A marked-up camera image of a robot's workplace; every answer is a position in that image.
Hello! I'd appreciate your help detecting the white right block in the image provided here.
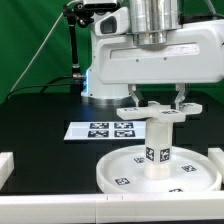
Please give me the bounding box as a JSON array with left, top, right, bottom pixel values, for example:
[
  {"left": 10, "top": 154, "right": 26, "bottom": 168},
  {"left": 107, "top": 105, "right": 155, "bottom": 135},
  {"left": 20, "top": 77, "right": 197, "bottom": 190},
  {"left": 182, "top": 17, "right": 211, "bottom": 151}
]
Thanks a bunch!
[{"left": 208, "top": 148, "right": 224, "bottom": 184}]

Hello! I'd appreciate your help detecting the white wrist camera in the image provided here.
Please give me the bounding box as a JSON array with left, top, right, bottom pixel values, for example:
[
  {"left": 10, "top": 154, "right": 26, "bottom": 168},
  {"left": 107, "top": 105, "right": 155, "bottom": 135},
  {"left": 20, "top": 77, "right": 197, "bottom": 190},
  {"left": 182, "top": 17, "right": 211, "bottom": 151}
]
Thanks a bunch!
[{"left": 95, "top": 7, "right": 130, "bottom": 36}]

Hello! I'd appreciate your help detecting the black camera stand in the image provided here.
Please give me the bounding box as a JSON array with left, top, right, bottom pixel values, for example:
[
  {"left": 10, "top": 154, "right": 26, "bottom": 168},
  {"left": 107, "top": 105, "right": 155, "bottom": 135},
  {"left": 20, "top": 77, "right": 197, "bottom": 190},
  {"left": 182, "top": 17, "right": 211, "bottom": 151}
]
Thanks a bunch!
[{"left": 63, "top": 3, "right": 93, "bottom": 93}]

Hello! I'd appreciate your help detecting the black cable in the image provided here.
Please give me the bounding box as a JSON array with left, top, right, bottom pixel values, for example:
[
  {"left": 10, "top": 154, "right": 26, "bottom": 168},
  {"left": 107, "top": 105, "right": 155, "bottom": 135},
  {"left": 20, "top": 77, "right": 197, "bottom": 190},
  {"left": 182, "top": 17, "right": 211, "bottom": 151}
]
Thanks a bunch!
[{"left": 6, "top": 75, "right": 76, "bottom": 100}]

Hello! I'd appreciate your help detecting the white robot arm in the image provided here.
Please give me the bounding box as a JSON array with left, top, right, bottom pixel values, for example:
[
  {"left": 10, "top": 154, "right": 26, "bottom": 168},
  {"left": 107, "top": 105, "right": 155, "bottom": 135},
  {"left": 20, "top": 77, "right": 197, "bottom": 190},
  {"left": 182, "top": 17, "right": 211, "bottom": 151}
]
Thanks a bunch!
[{"left": 81, "top": 0, "right": 224, "bottom": 105}]

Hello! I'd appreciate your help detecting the white cable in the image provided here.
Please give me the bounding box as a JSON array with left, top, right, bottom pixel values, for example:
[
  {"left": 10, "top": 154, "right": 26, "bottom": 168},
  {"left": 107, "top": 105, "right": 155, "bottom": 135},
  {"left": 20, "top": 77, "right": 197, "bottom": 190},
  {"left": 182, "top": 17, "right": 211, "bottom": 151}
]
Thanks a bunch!
[{"left": 9, "top": 0, "right": 81, "bottom": 94}]

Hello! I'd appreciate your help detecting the white cross-shaped table base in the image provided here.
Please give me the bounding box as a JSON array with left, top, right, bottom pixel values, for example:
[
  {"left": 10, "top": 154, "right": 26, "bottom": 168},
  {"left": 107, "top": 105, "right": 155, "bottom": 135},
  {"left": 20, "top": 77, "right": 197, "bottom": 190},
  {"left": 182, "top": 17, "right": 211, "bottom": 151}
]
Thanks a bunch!
[{"left": 117, "top": 103, "right": 202, "bottom": 123}]

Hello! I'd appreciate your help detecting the white block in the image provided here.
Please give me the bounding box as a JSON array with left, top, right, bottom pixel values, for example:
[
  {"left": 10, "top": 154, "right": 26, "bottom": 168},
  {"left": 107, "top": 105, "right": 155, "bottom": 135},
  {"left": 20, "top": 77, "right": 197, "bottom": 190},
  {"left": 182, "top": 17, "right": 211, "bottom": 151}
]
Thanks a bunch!
[
  {"left": 208, "top": 148, "right": 224, "bottom": 184},
  {"left": 0, "top": 152, "right": 14, "bottom": 190}
]

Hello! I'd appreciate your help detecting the white round table top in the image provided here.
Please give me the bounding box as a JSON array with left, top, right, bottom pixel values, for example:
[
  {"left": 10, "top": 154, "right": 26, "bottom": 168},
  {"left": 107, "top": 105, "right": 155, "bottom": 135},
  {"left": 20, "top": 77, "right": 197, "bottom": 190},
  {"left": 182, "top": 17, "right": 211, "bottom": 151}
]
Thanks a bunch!
[{"left": 96, "top": 145, "right": 222, "bottom": 194}]

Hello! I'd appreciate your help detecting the white front rail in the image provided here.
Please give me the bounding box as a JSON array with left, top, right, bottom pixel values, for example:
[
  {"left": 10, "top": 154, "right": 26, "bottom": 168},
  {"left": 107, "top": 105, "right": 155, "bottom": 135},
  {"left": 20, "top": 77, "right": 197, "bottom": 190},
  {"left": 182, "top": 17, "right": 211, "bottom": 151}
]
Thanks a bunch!
[{"left": 0, "top": 191, "right": 224, "bottom": 224}]

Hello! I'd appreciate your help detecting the white left block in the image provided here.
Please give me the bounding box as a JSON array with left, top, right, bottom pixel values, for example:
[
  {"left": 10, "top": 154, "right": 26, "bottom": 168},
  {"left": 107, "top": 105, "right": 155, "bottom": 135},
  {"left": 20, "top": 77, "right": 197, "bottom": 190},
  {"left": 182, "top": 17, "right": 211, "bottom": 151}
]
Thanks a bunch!
[{"left": 0, "top": 152, "right": 14, "bottom": 190}]

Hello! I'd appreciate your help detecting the white marker sheet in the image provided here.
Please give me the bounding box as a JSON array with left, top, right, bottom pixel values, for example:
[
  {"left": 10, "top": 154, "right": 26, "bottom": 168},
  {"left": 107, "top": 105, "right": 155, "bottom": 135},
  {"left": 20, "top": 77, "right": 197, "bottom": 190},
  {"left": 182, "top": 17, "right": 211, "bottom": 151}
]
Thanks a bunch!
[{"left": 64, "top": 121, "right": 145, "bottom": 141}]

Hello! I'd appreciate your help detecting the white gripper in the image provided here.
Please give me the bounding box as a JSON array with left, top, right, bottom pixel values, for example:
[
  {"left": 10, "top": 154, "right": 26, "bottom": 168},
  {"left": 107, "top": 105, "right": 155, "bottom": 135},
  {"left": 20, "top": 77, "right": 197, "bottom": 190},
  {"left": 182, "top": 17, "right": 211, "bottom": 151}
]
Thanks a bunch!
[{"left": 94, "top": 20, "right": 224, "bottom": 109}]

